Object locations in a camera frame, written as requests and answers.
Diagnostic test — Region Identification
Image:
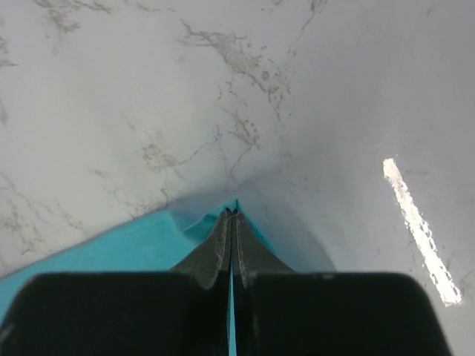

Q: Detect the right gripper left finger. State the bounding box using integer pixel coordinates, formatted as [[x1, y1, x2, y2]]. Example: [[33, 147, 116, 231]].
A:
[[1, 210, 232, 355]]

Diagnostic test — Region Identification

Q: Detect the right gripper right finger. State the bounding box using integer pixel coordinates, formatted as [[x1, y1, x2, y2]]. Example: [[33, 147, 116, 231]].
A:
[[232, 214, 451, 355]]

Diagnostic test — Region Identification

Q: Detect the teal t-shirt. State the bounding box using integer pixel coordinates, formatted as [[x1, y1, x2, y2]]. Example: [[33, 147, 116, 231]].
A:
[[1, 204, 273, 355]]

